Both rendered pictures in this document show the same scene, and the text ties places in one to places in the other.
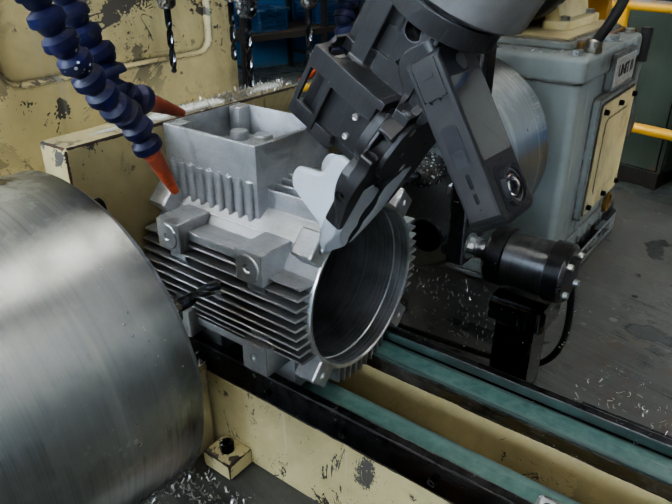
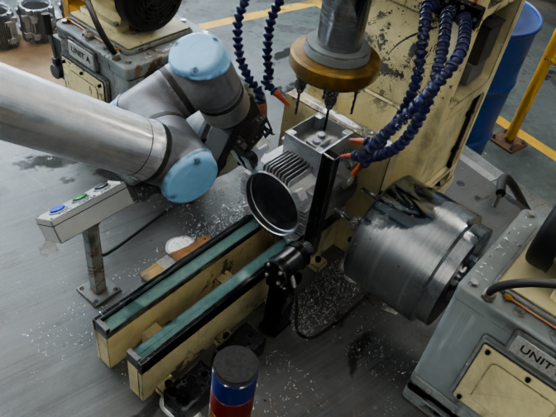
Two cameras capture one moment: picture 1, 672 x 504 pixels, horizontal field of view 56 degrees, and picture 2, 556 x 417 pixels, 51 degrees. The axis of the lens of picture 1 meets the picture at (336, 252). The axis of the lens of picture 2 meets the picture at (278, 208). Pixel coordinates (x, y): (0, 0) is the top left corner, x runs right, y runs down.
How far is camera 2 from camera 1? 122 cm
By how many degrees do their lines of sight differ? 70
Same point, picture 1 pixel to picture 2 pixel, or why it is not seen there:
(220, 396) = not seen: hidden behind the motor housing
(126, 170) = (301, 115)
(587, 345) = (348, 398)
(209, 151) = (300, 127)
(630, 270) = not seen: outside the picture
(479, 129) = (209, 144)
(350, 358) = (263, 223)
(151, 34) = (391, 90)
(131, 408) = not seen: hidden behind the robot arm
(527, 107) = (414, 261)
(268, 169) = (288, 143)
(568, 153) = (439, 328)
